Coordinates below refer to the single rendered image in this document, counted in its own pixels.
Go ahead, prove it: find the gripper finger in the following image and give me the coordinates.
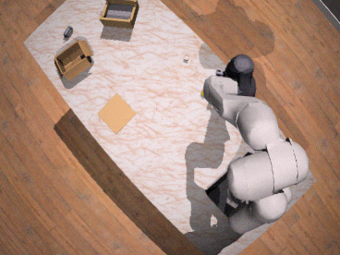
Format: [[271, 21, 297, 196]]
[[216, 70, 224, 76]]

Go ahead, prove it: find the tan square mat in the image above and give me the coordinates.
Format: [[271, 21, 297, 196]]
[[98, 94, 136, 134]]

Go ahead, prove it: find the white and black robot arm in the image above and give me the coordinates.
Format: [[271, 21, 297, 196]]
[[203, 55, 310, 234]]

